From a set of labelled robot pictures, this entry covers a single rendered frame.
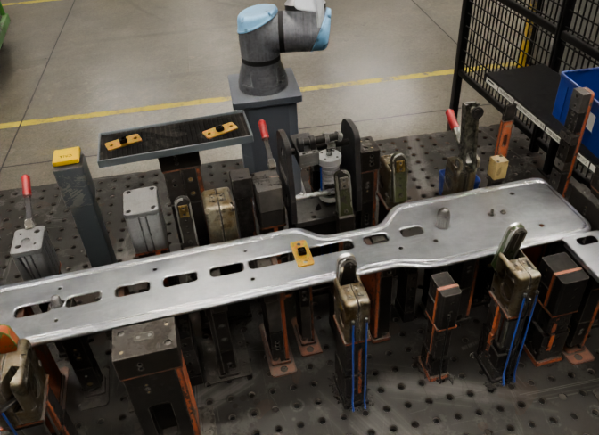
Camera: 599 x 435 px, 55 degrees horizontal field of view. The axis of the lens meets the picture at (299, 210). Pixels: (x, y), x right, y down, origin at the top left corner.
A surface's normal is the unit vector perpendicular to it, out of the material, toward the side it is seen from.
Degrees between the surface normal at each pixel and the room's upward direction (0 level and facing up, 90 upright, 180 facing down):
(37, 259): 90
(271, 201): 90
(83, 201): 90
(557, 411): 0
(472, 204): 0
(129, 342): 0
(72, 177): 90
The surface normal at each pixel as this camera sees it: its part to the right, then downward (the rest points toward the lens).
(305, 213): -0.05, -0.79
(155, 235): 0.24, 0.59
